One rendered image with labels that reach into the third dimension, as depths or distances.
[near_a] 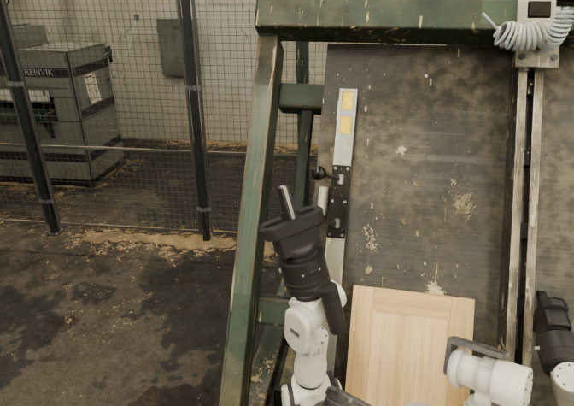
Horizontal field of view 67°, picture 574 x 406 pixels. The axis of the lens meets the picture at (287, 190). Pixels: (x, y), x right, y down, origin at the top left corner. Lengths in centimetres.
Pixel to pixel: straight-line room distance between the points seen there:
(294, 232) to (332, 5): 72
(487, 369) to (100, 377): 235
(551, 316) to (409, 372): 37
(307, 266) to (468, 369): 31
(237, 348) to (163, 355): 162
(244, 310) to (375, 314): 35
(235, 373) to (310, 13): 101
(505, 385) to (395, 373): 54
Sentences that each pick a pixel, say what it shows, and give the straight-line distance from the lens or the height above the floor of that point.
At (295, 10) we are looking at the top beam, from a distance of 131.
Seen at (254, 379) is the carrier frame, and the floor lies 79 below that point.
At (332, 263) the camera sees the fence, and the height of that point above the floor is 130.
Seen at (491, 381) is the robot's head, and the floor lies 144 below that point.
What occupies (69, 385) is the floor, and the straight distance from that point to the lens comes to 287.
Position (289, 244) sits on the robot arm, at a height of 155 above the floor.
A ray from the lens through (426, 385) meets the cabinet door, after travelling 128.
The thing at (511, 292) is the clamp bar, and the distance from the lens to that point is 122.
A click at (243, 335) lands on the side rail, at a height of 112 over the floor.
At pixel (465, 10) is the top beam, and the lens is 131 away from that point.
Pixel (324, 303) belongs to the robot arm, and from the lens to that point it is 83.
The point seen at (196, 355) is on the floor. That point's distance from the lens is 281.
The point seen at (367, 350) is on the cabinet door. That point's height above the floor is 110.
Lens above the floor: 197
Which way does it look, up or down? 25 degrees down
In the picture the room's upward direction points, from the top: straight up
